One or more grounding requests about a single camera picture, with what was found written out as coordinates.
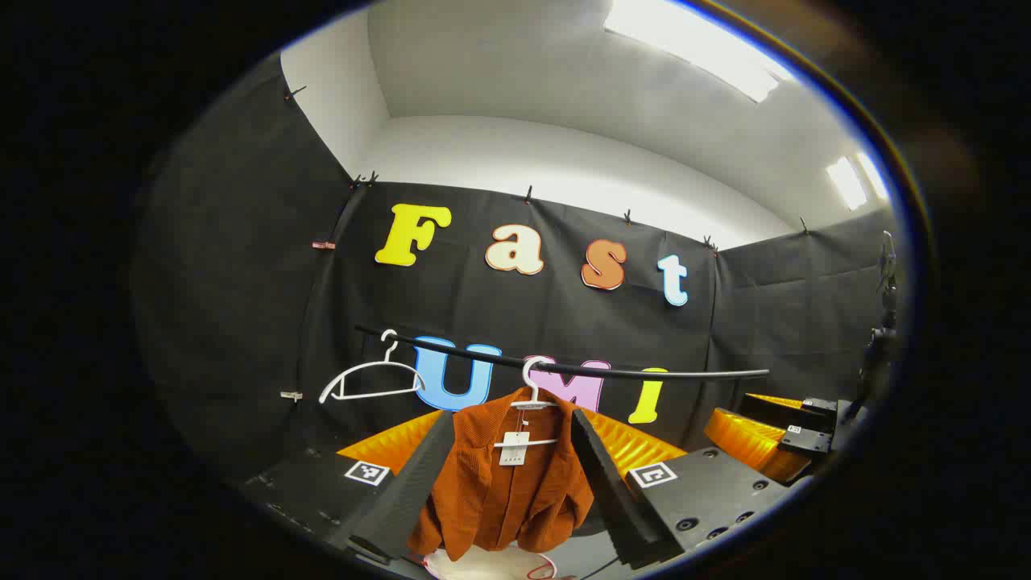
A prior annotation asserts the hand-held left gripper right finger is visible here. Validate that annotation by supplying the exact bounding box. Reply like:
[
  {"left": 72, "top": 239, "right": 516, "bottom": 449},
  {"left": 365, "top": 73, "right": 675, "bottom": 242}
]
[{"left": 570, "top": 407, "right": 794, "bottom": 570}]

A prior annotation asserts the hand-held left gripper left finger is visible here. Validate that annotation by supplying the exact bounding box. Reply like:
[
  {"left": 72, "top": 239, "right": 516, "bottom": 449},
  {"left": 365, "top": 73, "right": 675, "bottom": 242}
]
[{"left": 242, "top": 408, "right": 457, "bottom": 563}]

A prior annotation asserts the orange ribbed jacket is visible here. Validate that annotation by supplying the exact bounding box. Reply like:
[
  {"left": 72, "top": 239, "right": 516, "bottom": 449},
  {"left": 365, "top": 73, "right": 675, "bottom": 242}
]
[{"left": 407, "top": 387, "right": 597, "bottom": 562}]

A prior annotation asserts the white laundry hamper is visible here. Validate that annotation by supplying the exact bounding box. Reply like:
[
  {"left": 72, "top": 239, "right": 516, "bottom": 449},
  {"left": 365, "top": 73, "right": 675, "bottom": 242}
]
[{"left": 423, "top": 544, "right": 558, "bottom": 580}]

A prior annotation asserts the white plastic hanger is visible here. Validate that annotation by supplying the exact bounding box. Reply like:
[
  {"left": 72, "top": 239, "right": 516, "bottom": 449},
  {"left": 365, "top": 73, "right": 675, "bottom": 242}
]
[
  {"left": 319, "top": 329, "right": 426, "bottom": 404},
  {"left": 493, "top": 357, "right": 565, "bottom": 449}
]

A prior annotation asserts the black clothes rack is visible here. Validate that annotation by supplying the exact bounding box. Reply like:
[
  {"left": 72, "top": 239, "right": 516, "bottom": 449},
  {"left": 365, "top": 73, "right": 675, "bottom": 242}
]
[{"left": 354, "top": 325, "right": 770, "bottom": 382}]

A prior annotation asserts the small ceiling light panel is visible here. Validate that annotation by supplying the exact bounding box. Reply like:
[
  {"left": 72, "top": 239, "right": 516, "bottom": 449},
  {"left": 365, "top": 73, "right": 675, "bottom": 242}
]
[
  {"left": 855, "top": 151, "right": 891, "bottom": 202},
  {"left": 826, "top": 156, "right": 869, "bottom": 212}
]

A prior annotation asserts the large ceiling light panel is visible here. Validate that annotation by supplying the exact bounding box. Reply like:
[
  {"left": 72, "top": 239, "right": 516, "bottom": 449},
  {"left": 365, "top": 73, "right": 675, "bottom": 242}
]
[{"left": 604, "top": 0, "right": 794, "bottom": 104}]

